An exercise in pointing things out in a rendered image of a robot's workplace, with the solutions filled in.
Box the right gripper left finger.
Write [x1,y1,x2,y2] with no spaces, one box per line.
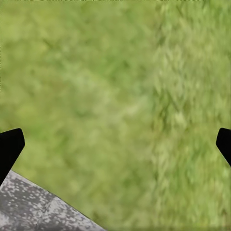
[0,128,25,186]

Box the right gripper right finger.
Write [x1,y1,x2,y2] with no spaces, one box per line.
[216,128,231,166]

